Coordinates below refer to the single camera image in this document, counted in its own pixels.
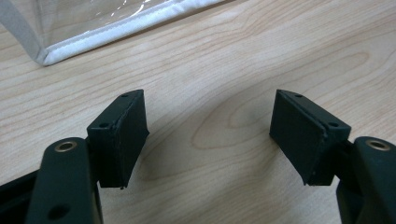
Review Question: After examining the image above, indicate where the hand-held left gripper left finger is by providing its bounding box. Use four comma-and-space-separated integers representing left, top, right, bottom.
86, 89, 150, 190

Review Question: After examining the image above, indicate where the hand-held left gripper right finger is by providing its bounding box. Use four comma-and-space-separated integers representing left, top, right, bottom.
269, 89, 352, 187

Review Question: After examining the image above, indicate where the clear bag with white trim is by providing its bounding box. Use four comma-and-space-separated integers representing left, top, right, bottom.
0, 0, 225, 67

